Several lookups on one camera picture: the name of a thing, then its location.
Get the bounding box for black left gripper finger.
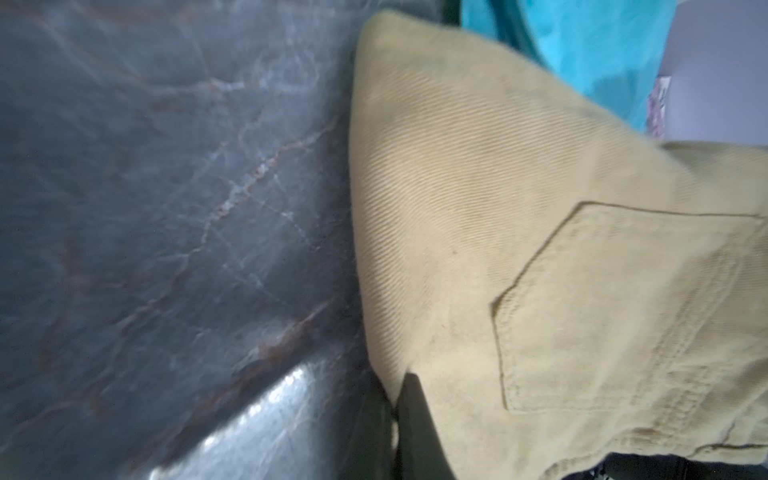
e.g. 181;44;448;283
396;373;455;480

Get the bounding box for khaki pants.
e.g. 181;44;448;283
349;11;767;479

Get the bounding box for teal folded pants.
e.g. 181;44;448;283
459;0;678;131

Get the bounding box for flower cover booklet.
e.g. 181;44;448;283
645;76;671;139

